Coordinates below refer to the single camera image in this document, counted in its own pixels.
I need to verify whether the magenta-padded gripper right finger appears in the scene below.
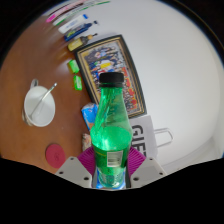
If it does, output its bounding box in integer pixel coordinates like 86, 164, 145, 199
124, 147, 168, 189

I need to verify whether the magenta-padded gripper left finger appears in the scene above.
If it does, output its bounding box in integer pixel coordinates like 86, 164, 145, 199
54, 146, 99, 189

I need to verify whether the green plastic drink bottle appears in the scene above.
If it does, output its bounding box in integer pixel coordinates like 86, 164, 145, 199
89, 72, 133, 190

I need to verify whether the flat round red coaster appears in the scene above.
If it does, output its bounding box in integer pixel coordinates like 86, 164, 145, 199
45, 143, 67, 169

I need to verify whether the small patterned snack packet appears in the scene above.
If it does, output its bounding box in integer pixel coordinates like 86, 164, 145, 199
81, 133, 93, 153

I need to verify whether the white paper gift bag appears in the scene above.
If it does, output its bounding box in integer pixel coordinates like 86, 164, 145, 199
129, 114, 174, 158

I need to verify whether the blue tissue pack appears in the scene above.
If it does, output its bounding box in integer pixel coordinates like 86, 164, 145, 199
81, 102, 100, 132

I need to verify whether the thin grey stirring stick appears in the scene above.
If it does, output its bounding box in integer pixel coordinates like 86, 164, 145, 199
28, 82, 58, 119

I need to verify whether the dark framed group photo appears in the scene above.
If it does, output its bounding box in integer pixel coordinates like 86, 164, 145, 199
73, 34, 148, 119

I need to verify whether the yellow bottle black pump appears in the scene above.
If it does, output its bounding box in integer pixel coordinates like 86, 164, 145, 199
67, 32, 99, 52

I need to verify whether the dark blue pump bottle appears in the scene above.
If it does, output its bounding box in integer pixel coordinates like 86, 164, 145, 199
63, 20, 100, 43

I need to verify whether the white tube blue cap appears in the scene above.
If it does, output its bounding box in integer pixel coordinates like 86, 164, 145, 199
57, 13, 89, 34

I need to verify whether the tall white green box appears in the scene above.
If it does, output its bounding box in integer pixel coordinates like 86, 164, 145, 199
52, 0, 111, 27

